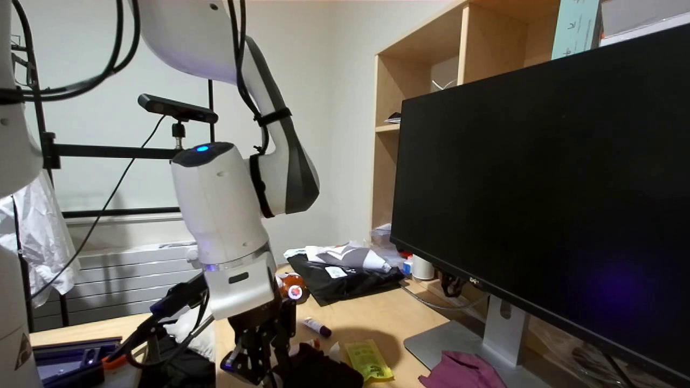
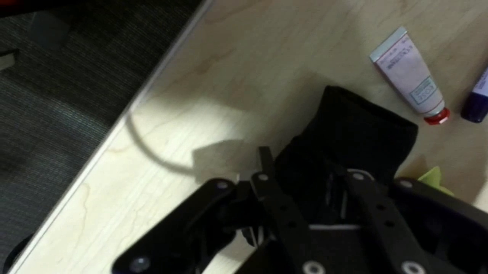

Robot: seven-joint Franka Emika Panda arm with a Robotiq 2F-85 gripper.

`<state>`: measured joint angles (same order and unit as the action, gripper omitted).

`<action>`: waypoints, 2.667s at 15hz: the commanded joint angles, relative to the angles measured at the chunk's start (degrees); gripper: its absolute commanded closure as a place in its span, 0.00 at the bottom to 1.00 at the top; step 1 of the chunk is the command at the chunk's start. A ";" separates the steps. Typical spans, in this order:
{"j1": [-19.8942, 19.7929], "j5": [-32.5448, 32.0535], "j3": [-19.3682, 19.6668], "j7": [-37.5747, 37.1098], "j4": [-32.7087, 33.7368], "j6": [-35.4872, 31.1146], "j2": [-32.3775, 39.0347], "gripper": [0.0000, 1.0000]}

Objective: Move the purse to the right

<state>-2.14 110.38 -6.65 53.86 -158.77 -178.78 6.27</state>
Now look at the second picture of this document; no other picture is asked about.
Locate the grey tube red cap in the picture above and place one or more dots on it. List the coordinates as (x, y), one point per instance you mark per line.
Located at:
(408, 74)

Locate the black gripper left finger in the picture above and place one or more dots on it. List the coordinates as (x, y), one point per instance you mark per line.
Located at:
(183, 229)

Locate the white tube black cap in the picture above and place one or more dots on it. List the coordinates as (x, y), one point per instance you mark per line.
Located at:
(477, 101)

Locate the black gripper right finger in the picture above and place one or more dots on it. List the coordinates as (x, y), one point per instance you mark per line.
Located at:
(436, 229)

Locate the black cloth purse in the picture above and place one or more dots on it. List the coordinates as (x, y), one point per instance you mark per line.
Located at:
(350, 132)

